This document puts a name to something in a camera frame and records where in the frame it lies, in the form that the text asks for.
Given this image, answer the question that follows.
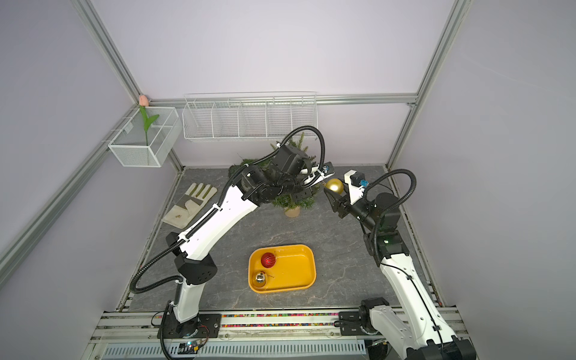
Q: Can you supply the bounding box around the yellow plastic tray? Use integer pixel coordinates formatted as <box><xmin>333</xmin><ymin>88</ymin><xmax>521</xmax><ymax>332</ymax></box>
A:
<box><xmin>247</xmin><ymin>244</ymin><xmax>317</xmax><ymax>294</ymax></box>

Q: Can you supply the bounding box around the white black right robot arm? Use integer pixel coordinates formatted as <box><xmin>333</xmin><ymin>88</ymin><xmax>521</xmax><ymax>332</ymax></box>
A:
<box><xmin>323</xmin><ymin>169</ymin><xmax>477</xmax><ymax>359</ymax></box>

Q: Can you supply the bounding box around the cream work glove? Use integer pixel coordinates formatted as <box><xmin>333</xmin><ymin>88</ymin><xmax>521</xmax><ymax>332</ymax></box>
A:
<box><xmin>162</xmin><ymin>183</ymin><xmax>218</xmax><ymax>229</ymax></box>

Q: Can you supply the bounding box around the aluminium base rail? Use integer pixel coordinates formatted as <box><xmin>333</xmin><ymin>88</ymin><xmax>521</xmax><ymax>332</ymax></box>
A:
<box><xmin>89</xmin><ymin>305</ymin><xmax>471</xmax><ymax>360</ymax></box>

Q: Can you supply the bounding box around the red ball ornament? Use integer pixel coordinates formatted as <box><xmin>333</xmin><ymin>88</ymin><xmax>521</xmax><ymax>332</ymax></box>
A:
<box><xmin>260</xmin><ymin>252</ymin><xmax>276</xmax><ymax>269</ymax></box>

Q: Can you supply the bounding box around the gold ball ornament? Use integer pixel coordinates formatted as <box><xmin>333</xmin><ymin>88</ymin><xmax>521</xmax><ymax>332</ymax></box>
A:
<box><xmin>325</xmin><ymin>178</ymin><xmax>344</xmax><ymax>194</ymax></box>

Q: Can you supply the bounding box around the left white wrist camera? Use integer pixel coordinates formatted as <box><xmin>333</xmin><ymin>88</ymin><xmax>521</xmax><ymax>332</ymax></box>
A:
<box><xmin>304</xmin><ymin>162</ymin><xmax>335</xmax><ymax>188</ymax></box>

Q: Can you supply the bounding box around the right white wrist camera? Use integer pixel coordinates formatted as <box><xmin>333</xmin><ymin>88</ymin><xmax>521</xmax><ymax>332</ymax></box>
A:
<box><xmin>344</xmin><ymin>170</ymin><xmax>369</xmax><ymax>205</ymax></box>

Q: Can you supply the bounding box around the small green circuit board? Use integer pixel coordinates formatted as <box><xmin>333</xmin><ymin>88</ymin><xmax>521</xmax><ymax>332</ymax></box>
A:
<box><xmin>177</xmin><ymin>341</ymin><xmax>202</xmax><ymax>355</ymax></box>

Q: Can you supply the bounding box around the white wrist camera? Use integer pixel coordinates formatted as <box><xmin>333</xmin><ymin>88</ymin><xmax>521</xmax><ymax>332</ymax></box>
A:
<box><xmin>304</xmin><ymin>162</ymin><xmax>335</xmax><ymax>188</ymax></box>
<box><xmin>344</xmin><ymin>170</ymin><xmax>369</xmax><ymax>205</ymax></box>

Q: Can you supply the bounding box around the long white wire basket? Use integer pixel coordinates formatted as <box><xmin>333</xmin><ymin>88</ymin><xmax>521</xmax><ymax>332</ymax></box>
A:
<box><xmin>182</xmin><ymin>91</ymin><xmax>318</xmax><ymax>141</ymax></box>

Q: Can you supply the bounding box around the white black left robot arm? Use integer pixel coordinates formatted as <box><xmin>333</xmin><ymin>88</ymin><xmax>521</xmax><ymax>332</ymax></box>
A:
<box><xmin>129</xmin><ymin>125</ymin><xmax>331</xmax><ymax>338</ymax></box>

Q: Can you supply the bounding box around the pink artificial tulip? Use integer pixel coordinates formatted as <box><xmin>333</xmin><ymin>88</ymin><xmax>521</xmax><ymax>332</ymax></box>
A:
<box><xmin>139</xmin><ymin>94</ymin><xmax>159</xmax><ymax>146</ymax></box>

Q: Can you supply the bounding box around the small green christmas tree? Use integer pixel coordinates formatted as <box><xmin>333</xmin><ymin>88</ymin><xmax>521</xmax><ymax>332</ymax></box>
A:
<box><xmin>228</xmin><ymin>126</ymin><xmax>331</xmax><ymax>213</ymax></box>

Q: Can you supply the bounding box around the small white mesh basket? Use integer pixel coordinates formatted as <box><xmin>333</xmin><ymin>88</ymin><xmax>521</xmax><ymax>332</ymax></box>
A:
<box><xmin>108</xmin><ymin>106</ymin><xmax>182</xmax><ymax>168</ymax></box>

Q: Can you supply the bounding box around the silver ball ornament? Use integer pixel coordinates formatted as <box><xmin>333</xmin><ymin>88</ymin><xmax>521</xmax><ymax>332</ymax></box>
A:
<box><xmin>253</xmin><ymin>271</ymin><xmax>273</xmax><ymax>288</ymax></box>

